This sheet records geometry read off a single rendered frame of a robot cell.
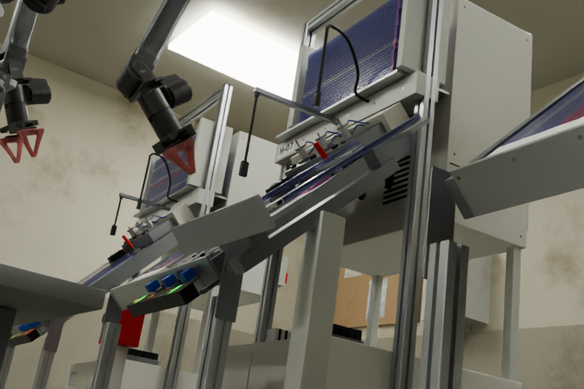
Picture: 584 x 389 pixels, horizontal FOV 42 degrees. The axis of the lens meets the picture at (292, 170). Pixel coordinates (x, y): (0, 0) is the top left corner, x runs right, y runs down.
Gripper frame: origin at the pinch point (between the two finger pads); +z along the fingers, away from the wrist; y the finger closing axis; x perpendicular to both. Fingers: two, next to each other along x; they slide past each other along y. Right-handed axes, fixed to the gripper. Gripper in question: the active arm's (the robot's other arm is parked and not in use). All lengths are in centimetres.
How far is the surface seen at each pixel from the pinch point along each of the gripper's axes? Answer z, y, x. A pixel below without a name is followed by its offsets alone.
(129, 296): 22, 57, 6
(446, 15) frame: -4, -2, -98
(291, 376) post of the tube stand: 44, -21, 15
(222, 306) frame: 28.3, -4.5, 12.0
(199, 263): 19.3, 6.3, 6.5
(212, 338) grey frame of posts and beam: 32.8, -4.0, 17.3
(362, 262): 55, 57, -71
